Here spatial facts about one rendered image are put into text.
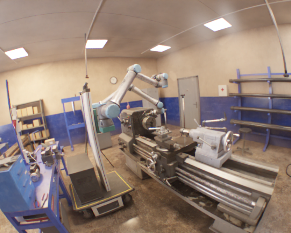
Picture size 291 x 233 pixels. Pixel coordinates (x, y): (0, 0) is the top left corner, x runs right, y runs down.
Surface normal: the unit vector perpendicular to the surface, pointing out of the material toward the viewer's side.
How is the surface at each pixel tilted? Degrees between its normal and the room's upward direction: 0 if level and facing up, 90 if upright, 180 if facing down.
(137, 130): 90
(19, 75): 90
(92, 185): 90
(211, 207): 0
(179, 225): 0
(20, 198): 90
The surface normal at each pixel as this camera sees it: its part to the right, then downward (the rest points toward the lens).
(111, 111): 0.62, 0.14
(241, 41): -0.84, 0.18
